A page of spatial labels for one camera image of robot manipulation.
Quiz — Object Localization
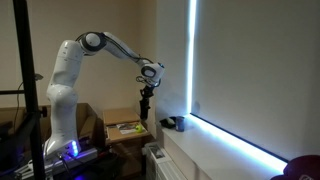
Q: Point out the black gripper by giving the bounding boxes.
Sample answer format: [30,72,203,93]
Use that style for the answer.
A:
[139,84,156,114]

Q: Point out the wooden drawer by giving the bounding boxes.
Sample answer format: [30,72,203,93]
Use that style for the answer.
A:
[105,122,151,145]

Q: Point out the open magazine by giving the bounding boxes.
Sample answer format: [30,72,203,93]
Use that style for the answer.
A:
[115,121,140,135]

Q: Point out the wooden nightstand cabinet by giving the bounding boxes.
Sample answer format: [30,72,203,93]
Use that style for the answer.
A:
[102,108,154,176]

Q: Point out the black tray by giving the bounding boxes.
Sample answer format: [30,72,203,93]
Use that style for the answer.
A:
[159,116,178,130]

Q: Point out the photo pamphlet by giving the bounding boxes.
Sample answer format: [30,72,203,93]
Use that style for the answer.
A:
[150,148,166,160]

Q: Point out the brown sofa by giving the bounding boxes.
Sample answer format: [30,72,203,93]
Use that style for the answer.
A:
[0,103,101,149]

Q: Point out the white radiator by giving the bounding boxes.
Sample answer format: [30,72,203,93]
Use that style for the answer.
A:
[144,143,188,180]

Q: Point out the aluminium extrusion rails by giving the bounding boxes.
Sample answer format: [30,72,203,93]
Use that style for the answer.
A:
[43,148,99,176]

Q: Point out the window roller blind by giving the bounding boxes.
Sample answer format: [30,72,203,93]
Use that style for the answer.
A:
[193,0,320,162]

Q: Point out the black stand pole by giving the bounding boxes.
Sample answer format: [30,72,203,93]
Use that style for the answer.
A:
[0,0,48,180]

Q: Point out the red bag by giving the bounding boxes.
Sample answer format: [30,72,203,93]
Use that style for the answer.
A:
[270,154,320,180]

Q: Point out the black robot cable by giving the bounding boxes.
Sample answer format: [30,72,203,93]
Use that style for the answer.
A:
[75,32,155,65]

